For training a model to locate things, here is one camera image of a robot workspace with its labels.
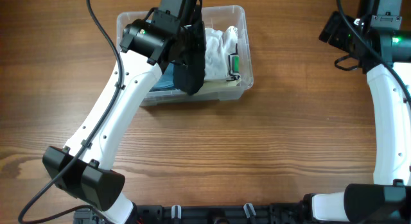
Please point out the cream cloth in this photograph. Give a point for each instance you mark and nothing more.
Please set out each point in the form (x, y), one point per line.
(209, 86)

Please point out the black cloth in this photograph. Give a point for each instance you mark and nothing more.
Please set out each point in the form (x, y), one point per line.
(189, 70)

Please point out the white t-shirt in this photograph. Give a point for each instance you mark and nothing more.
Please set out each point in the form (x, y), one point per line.
(222, 57)

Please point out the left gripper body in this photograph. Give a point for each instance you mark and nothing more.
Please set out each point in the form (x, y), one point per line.
(198, 25)

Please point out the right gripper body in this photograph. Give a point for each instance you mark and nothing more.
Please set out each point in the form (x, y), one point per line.
(343, 34)

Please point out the blue denim cloth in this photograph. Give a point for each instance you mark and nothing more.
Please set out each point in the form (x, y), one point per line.
(166, 80)

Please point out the clear plastic storage container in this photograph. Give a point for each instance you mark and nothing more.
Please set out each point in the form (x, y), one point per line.
(241, 31)

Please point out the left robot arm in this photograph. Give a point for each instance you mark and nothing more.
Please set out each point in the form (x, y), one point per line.
(83, 167)

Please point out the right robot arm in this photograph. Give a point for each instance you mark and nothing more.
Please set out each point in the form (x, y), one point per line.
(374, 38)

